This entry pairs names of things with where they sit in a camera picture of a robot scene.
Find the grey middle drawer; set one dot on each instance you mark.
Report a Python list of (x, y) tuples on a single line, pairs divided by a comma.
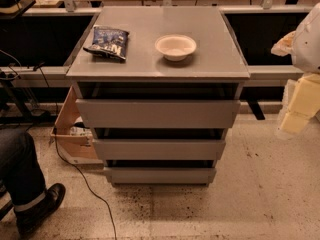
[(159, 149)]

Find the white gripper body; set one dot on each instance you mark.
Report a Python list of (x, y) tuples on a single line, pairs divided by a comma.
[(307, 47)]

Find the grey drawer cabinet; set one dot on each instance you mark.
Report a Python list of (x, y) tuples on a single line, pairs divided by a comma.
[(215, 71)]

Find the blue chip bag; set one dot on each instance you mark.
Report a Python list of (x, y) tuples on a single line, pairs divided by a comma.
[(108, 43)]

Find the grey bottom drawer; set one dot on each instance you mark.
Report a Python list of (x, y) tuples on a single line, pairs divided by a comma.
[(136, 175)]

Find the grey drawer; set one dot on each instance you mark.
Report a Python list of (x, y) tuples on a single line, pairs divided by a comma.
[(136, 175), (159, 149), (172, 114)]

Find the person leg dark trousers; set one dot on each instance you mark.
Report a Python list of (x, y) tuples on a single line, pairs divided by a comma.
[(20, 170)]

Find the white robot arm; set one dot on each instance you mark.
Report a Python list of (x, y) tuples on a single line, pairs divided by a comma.
[(306, 45)]

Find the white paper bowl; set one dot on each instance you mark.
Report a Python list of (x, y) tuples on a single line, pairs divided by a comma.
[(175, 47)]

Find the grey top drawer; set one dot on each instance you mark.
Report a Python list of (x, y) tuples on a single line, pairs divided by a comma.
[(172, 114)]

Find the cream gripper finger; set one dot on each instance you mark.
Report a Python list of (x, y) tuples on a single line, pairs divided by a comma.
[(284, 46), (289, 125)]

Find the black leather shoe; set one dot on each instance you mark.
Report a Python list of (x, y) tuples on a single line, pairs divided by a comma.
[(28, 221)]

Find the open cardboard box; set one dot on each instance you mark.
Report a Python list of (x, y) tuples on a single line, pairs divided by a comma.
[(74, 143)]

